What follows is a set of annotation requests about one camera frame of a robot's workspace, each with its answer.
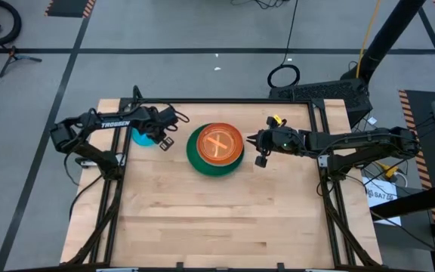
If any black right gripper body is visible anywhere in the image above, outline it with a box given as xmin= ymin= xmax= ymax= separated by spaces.
xmin=261 ymin=126 xmax=307 ymax=156

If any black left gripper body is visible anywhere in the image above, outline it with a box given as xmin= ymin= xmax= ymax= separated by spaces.
xmin=141 ymin=107 xmax=173 ymax=139

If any orange plastic plate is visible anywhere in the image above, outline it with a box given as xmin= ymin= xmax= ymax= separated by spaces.
xmin=196 ymin=122 xmax=245 ymax=167

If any large green plastic plate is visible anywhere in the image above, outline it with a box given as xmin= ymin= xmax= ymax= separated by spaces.
xmin=186 ymin=122 xmax=245 ymax=178

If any clear blue plastic plate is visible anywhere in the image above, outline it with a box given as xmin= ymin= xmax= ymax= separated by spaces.
xmin=131 ymin=126 xmax=158 ymax=147

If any white paper sheet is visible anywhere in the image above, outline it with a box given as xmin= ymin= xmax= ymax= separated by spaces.
xmin=361 ymin=176 xmax=403 ymax=227

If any yellow power plug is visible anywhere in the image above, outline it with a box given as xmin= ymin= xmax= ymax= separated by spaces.
xmin=375 ymin=161 xmax=399 ymax=178

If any black pole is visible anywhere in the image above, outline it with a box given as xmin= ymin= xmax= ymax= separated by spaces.
xmin=340 ymin=0 xmax=426 ymax=82

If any black tripod stand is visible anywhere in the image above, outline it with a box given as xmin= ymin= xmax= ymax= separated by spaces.
xmin=0 ymin=45 xmax=43 ymax=79

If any black aluminium table frame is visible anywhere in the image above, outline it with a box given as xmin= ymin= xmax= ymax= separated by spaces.
xmin=60 ymin=85 xmax=383 ymax=272

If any coiled black cable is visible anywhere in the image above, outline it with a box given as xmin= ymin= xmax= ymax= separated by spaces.
xmin=266 ymin=0 xmax=301 ymax=89

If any black cable bundle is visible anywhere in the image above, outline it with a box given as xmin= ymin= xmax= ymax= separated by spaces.
xmin=231 ymin=0 xmax=290 ymax=11

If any yellow cable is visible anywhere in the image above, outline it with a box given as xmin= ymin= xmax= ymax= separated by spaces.
xmin=355 ymin=0 xmax=383 ymax=79

